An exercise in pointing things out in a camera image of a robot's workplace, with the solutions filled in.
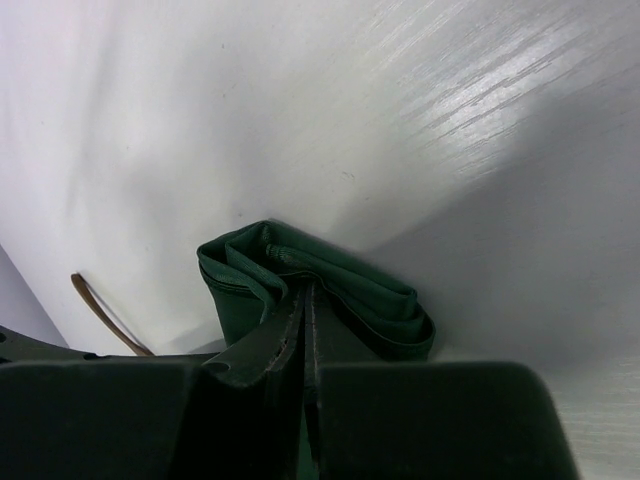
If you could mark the brown wooden fork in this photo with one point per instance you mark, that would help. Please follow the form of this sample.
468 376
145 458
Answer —
84 290

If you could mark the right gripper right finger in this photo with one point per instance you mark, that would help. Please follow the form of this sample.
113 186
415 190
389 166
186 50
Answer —
368 418

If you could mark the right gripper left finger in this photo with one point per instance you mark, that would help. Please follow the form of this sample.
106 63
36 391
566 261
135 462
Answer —
234 415

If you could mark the dark green cloth napkin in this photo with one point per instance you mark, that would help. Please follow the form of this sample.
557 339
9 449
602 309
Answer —
250 271

